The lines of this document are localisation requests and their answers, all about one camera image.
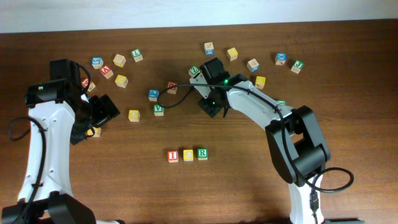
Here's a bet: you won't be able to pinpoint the green J block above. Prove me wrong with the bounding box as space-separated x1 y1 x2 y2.
290 60 305 74

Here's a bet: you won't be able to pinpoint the green Z block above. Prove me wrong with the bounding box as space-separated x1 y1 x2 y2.
188 66 201 78

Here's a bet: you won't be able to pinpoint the blue S block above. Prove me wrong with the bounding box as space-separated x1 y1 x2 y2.
91 57 104 70

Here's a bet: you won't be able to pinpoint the yellow C block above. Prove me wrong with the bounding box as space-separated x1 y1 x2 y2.
183 149 194 162

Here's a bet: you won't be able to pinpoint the green V block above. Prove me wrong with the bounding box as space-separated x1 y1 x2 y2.
154 104 164 116

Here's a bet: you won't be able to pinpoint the red O block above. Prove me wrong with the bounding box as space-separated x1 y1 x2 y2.
167 82 177 94

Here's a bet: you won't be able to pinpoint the yellow block right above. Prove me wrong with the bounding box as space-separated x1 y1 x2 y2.
255 76 266 89

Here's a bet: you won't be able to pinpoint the green r block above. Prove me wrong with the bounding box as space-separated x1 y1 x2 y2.
277 100 286 106
198 148 208 160

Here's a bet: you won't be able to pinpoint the red letter I block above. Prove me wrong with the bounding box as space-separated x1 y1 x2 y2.
167 151 179 163

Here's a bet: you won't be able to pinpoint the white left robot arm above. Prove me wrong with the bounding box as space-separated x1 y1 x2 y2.
1 59 120 224

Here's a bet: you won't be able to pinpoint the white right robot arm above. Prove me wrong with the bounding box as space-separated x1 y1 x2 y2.
190 58 330 223

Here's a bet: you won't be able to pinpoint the plain wood block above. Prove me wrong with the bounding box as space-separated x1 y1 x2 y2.
113 54 126 67

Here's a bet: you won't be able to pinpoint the green L block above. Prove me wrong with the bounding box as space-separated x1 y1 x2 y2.
131 49 143 62

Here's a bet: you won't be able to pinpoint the yellow O block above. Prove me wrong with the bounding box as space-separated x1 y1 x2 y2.
128 110 141 122

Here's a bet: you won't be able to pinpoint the blue D side block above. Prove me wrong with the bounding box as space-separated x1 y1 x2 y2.
246 59 259 73

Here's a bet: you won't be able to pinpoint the blue X block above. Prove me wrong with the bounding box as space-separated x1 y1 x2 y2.
275 53 287 65

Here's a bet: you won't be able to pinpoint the red S block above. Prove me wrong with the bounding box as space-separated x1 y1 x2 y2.
81 78 96 92

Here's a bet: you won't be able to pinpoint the red N block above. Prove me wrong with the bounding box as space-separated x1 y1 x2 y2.
99 65 114 79

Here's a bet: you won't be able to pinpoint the blue P block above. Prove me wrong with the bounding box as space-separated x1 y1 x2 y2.
148 89 159 102

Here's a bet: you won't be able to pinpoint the blue side block top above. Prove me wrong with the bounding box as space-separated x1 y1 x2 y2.
204 42 215 55

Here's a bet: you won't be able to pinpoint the yellow block left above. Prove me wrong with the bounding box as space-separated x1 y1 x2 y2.
114 75 128 88

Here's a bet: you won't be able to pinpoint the yellow block top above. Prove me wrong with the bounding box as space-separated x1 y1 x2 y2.
227 47 238 61

